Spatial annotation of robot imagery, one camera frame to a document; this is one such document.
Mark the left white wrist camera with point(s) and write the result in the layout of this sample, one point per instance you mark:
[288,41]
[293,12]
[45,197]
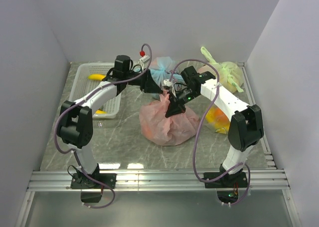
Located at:
[143,61]

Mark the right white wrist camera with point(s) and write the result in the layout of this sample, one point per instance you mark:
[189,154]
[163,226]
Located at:
[167,85]

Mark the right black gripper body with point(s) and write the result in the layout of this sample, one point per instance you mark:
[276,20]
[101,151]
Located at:
[179,100]

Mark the green tied plastic bag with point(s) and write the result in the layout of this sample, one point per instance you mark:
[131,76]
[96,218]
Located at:
[231,75]

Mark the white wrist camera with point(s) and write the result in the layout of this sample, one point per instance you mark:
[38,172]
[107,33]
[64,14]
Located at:
[143,61]
[167,85]

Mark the small yellow mango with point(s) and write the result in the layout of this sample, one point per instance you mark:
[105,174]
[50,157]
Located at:
[100,112]

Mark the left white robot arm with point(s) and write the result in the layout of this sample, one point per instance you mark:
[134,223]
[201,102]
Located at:
[75,123]

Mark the white plastic basket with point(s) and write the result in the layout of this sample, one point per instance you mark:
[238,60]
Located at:
[82,86]

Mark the clear bag of fruits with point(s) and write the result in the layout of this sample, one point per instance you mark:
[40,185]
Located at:
[217,121]

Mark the aluminium mounting rail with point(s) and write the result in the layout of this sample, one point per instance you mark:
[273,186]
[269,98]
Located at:
[153,181]

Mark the single yellow banana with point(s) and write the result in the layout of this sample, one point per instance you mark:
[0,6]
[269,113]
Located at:
[96,77]

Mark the pink plastic bag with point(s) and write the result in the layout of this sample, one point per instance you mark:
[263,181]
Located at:
[167,131]

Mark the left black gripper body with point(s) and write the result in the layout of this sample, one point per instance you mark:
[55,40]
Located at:
[144,81]

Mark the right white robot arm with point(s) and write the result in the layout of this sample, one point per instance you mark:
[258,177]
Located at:
[246,124]

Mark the blue tied plastic bag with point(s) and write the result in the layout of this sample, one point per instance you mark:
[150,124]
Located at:
[161,68]

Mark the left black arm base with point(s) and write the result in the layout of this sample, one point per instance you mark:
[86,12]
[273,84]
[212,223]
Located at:
[91,192]

